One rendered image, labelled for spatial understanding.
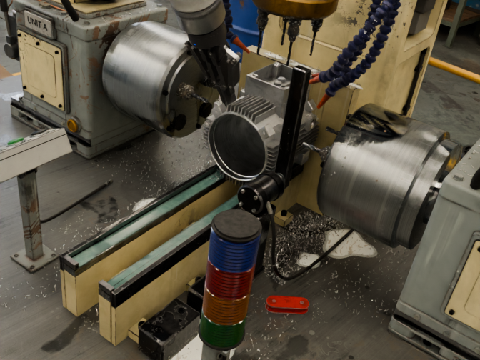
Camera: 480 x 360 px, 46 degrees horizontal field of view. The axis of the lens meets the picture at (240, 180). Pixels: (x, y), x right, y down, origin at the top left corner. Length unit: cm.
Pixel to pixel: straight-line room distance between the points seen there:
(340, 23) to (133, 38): 49
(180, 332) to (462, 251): 50
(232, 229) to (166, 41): 77
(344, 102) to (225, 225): 68
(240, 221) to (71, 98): 93
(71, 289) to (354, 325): 55
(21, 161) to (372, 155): 63
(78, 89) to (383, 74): 75
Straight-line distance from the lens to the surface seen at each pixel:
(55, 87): 155
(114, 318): 103
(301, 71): 104
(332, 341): 114
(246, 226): 67
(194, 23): 104
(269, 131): 117
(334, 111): 131
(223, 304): 72
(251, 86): 125
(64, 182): 148
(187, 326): 104
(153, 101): 132
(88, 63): 144
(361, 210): 109
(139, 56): 136
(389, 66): 136
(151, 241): 118
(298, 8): 114
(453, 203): 101
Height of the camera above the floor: 163
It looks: 33 degrees down
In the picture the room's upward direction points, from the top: 8 degrees clockwise
